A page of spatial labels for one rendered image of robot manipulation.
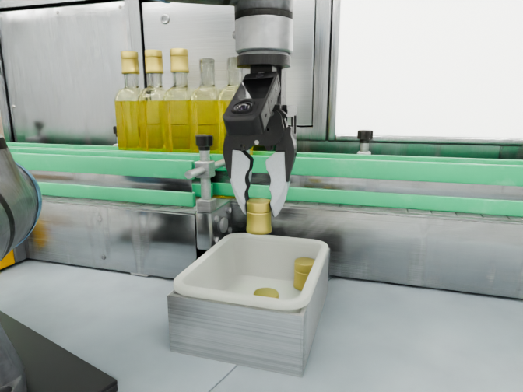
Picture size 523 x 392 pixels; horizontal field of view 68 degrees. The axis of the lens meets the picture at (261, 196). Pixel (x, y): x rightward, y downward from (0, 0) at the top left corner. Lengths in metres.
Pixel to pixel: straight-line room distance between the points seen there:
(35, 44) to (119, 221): 0.67
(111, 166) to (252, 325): 0.41
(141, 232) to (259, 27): 0.40
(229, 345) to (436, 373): 0.24
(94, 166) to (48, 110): 0.50
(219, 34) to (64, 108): 0.50
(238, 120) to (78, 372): 0.33
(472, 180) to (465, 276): 0.16
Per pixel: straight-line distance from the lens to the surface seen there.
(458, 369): 0.56
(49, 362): 0.54
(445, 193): 0.70
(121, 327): 0.61
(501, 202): 0.72
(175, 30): 0.98
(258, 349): 0.49
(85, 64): 1.16
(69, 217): 0.81
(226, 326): 0.49
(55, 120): 1.23
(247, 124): 0.43
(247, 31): 0.52
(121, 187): 0.75
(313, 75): 0.86
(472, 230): 0.70
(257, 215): 0.52
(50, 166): 0.84
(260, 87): 0.48
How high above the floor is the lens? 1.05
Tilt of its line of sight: 13 degrees down
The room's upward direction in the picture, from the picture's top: straight up
